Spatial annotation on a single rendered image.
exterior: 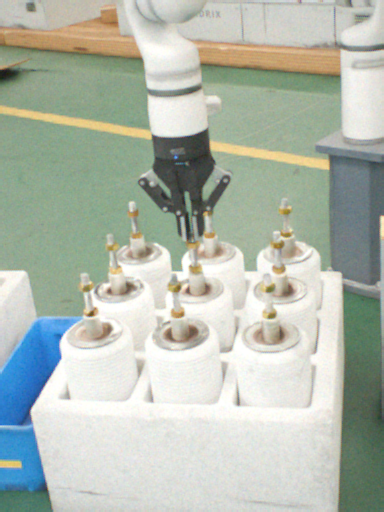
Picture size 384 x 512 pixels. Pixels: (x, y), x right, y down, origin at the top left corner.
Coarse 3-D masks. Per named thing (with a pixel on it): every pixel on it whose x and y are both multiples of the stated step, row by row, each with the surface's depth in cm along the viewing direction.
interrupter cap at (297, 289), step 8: (288, 280) 114; (296, 280) 114; (256, 288) 113; (288, 288) 113; (296, 288) 112; (304, 288) 112; (256, 296) 111; (264, 296) 111; (272, 296) 111; (280, 296) 111; (288, 296) 110; (296, 296) 110; (272, 304) 109; (280, 304) 109
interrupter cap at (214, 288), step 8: (184, 280) 118; (208, 280) 117; (216, 280) 117; (184, 288) 116; (208, 288) 115; (216, 288) 114; (224, 288) 115; (184, 296) 113; (192, 296) 113; (200, 296) 113; (208, 296) 113; (216, 296) 112
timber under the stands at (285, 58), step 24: (72, 24) 432; (96, 24) 425; (48, 48) 417; (72, 48) 405; (96, 48) 393; (120, 48) 382; (216, 48) 345; (240, 48) 337; (264, 48) 332; (288, 48) 327; (312, 48) 322; (312, 72) 318; (336, 72) 311
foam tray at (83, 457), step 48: (336, 288) 126; (336, 336) 114; (48, 384) 110; (144, 384) 108; (336, 384) 108; (48, 432) 106; (96, 432) 105; (144, 432) 103; (192, 432) 102; (240, 432) 100; (288, 432) 99; (336, 432) 107; (48, 480) 110; (96, 480) 109; (144, 480) 107; (192, 480) 105; (240, 480) 104; (288, 480) 102; (336, 480) 104
